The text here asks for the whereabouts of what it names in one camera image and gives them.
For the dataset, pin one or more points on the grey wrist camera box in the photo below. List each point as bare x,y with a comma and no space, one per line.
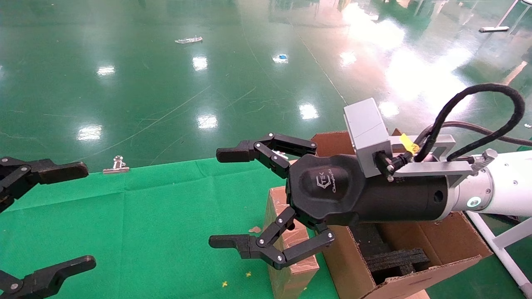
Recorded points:
368,133

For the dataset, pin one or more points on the grey metal camera bracket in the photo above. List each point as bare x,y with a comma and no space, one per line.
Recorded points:
432,169

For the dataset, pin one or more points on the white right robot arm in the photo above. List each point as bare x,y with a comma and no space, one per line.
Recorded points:
507,182

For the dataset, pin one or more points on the white stand with foot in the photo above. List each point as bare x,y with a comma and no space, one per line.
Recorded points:
493,29

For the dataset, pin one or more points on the black foam insert block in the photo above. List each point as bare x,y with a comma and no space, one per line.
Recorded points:
395,259

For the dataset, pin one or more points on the white floor litter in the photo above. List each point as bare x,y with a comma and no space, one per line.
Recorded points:
188,40

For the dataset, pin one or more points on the small cardboard scrap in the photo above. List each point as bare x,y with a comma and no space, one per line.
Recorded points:
254,229

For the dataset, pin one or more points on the large open cardboard carton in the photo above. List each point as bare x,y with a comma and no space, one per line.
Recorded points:
349,265

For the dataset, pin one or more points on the silver binder clip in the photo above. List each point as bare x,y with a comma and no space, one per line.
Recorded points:
116,169

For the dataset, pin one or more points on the white tube table frame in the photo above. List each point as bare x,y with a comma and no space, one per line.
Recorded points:
498,245

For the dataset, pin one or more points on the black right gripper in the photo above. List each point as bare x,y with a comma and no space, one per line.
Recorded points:
332,195

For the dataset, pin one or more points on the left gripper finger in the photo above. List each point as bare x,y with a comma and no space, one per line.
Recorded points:
54,172
45,280

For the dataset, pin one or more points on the black foam floor pad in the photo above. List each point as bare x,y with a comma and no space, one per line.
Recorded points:
370,236

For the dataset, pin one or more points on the small cardboard box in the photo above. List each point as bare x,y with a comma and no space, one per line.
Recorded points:
291,282

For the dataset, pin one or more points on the green table cloth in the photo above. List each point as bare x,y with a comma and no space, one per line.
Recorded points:
166,228

